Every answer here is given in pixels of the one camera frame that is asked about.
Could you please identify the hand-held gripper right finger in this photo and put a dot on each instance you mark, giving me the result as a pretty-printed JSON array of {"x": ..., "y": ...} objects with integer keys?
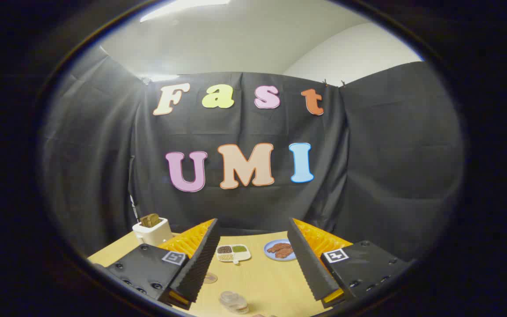
[{"x": 308, "y": 264}]

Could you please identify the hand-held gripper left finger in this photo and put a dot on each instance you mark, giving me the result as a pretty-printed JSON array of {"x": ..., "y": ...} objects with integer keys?
[{"x": 200, "y": 264}]

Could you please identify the round wooden coaster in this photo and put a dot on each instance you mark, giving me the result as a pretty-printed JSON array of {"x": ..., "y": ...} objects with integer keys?
[{"x": 211, "y": 278}]

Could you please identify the clear plastic juice bottle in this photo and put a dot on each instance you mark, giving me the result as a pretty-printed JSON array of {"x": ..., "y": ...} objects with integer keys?
[{"x": 233, "y": 301}]

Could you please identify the brown meat piece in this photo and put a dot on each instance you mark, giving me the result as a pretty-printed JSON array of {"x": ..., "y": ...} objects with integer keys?
[
  {"x": 277, "y": 247},
  {"x": 285, "y": 253}
]

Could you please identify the white divided dish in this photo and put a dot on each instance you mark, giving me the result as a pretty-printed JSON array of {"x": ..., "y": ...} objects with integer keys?
[{"x": 233, "y": 254}]

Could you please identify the blue plate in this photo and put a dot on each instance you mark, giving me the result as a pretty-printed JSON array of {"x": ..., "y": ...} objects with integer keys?
[{"x": 270, "y": 255}]

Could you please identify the wooden table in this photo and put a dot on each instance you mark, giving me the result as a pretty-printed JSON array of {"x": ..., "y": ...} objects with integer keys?
[{"x": 271, "y": 281}]

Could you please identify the white toaster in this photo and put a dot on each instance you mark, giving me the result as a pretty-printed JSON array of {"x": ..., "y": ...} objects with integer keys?
[{"x": 152, "y": 235}]

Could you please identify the brown toast slices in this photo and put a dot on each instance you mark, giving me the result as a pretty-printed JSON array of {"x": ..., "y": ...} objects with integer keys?
[{"x": 150, "y": 220}]

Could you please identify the black backdrop cloth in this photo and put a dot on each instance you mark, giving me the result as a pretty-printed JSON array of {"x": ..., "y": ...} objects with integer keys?
[{"x": 368, "y": 176}]

